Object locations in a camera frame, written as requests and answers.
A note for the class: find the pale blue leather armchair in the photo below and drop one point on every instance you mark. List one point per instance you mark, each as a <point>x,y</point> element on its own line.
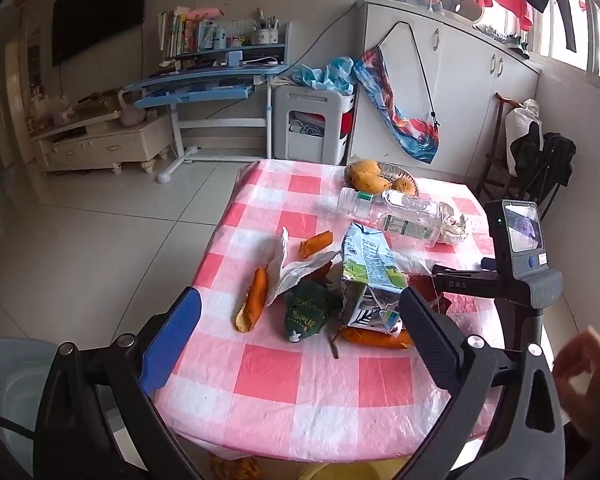
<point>10,375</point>

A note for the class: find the long orange sweet potato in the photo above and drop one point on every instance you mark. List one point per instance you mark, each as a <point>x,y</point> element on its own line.
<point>375,338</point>

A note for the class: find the pink checkered plastic tablecloth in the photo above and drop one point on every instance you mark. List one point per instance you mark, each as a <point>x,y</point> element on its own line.
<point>280,395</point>

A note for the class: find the green white milk carton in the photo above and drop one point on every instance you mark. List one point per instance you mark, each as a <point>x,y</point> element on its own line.
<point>367,265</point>

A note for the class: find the white plastic bag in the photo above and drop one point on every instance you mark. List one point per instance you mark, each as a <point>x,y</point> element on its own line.
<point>522,117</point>

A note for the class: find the clear plastic bottle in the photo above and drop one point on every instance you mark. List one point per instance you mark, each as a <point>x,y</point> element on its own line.
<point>405,220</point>

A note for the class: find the white cabinet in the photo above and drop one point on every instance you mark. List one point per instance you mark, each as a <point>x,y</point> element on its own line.
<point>465,110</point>

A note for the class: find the pale pink kettlebell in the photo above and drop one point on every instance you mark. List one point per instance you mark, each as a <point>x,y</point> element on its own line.
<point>132,115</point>

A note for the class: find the blue plastic bag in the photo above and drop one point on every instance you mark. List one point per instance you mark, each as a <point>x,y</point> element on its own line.
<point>325,77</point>

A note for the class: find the translucent white plastic wrap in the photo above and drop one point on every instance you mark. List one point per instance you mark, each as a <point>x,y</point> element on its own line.
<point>415,265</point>

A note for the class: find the cream television cabinet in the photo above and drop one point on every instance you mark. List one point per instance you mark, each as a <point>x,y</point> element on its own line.
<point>105,145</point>

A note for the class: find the orange mango peel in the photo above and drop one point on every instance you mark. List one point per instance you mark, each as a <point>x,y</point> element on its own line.
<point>255,295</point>
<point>316,244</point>

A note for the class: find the black wall television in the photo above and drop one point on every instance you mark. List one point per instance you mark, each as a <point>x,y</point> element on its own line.
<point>100,10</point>

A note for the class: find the yellow plastic bin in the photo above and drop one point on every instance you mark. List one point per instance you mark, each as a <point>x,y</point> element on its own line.
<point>350,471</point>

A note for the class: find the dark green snack packet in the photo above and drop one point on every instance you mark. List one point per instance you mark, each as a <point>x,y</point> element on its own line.
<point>305,310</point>

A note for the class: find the white plastic storage stool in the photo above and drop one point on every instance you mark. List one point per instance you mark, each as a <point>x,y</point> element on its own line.
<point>305,105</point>

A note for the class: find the orange patterned slipper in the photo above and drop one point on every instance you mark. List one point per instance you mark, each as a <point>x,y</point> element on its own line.
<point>235,469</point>

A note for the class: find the person's right hand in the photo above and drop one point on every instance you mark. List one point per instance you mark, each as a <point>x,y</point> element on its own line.
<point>590,385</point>

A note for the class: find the red snack wrapper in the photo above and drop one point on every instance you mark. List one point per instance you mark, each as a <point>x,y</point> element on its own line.
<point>426,287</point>

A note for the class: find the brown plush toy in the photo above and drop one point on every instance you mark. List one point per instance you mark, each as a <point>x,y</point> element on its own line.
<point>460,2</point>

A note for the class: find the row of books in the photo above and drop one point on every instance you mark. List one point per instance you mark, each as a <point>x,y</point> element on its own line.
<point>175,35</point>

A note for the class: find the woven fruit basket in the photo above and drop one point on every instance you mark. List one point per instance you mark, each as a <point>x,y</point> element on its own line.
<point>405,172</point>

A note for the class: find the crumpled white tissue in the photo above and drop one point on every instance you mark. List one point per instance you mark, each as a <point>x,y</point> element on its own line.
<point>452,225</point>

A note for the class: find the white pen holder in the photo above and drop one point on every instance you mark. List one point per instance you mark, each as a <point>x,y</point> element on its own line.
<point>265,37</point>

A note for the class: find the dark wooden chair with clothes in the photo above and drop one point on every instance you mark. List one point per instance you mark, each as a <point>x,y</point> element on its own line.
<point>545,155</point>

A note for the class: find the white paper sheet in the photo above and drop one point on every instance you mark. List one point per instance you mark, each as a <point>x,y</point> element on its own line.
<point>290,275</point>

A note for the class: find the grey sneakers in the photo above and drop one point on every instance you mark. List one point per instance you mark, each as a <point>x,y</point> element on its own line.
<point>505,37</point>

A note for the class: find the pink plush toy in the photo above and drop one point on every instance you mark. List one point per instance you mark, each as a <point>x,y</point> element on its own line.
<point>205,12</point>

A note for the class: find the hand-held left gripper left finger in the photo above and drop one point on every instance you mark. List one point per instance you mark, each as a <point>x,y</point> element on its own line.
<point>172,340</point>

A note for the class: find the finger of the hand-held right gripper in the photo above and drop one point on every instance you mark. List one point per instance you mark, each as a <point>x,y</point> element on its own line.
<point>465,282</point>

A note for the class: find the blue study desk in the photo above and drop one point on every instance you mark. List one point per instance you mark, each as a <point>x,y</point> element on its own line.
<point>195,91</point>

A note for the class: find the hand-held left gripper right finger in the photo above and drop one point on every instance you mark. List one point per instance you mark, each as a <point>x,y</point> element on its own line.
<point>430,340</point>

